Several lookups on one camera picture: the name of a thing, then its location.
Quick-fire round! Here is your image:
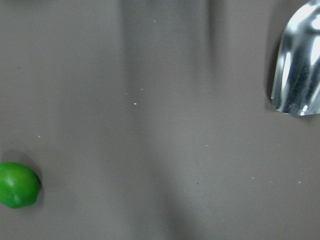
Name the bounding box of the metal scoop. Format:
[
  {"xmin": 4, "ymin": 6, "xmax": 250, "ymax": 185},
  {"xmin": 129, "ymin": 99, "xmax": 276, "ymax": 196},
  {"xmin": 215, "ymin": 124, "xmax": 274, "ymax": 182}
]
[{"xmin": 271, "ymin": 0, "xmax": 320, "ymax": 117}]

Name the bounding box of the green lime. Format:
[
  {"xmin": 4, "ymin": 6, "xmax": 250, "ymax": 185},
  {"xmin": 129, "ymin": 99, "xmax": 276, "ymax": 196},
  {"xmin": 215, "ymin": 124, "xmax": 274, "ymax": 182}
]
[{"xmin": 0, "ymin": 162, "xmax": 41, "ymax": 209}]

